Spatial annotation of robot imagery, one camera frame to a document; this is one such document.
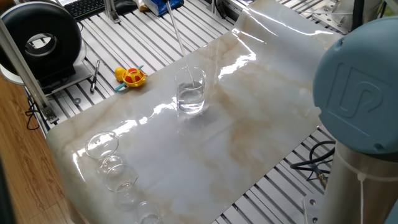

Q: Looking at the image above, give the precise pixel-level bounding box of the black computer keyboard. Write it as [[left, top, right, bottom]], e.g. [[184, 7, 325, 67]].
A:
[[63, 0, 106, 21]]

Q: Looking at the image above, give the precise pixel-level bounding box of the black computer mouse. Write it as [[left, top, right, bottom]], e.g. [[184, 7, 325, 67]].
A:
[[114, 0, 139, 15]]

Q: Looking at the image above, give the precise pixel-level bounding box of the blue tissue pack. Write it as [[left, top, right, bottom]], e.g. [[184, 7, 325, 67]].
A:
[[142, 0, 184, 17]]

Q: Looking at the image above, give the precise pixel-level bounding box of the small empty glass beaker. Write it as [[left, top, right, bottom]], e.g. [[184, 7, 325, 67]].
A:
[[134, 200, 163, 224]]

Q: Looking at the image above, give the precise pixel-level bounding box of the glass beaker with water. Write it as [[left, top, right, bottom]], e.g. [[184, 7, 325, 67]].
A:
[[174, 66, 207, 116]]

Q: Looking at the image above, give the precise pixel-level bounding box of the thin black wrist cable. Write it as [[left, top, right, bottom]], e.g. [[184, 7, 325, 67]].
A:
[[214, 0, 229, 20]]

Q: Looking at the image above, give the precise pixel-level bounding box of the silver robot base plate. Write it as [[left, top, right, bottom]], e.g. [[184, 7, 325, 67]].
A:
[[302, 194, 326, 224]]

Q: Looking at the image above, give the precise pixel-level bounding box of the large empty glass beaker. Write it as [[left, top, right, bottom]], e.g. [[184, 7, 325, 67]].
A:
[[85, 131, 124, 175]]

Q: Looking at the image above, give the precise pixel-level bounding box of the silver metal mount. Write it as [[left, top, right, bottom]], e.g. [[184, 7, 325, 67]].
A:
[[310, 0, 386, 35]]

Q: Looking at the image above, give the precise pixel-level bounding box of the black ring shaped device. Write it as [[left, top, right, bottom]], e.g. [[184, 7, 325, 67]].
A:
[[0, 1, 93, 96]]

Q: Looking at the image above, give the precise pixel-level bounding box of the aluminium frame strut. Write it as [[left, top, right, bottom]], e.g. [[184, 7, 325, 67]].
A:
[[0, 18, 60, 124], [103, 0, 122, 24]]

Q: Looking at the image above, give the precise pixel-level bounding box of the glossy marble pattern mat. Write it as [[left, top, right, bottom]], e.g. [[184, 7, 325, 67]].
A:
[[45, 0, 345, 224]]

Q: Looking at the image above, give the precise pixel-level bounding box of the white cable tie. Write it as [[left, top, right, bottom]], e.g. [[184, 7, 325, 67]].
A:
[[334, 151, 398, 224]]

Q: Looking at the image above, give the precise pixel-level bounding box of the black pen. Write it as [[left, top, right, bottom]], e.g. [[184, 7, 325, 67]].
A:
[[90, 59, 101, 93]]

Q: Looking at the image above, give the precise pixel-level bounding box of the clear glass stirring rod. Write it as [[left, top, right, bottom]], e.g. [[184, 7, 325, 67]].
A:
[[165, 0, 196, 87]]

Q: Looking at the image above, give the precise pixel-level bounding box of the yellow orange turtle toy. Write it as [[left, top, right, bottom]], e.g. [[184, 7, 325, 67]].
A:
[[114, 64, 148, 93]]

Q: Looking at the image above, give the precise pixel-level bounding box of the black floor cable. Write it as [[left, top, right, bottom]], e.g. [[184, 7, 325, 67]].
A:
[[24, 95, 42, 131]]

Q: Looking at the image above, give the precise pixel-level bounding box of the coiled black cable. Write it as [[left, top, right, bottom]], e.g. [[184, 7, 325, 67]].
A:
[[289, 140, 336, 189]]

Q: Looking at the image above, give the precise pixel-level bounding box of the medium empty glass beaker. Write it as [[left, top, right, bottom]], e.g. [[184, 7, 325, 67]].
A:
[[104, 164, 140, 212]]

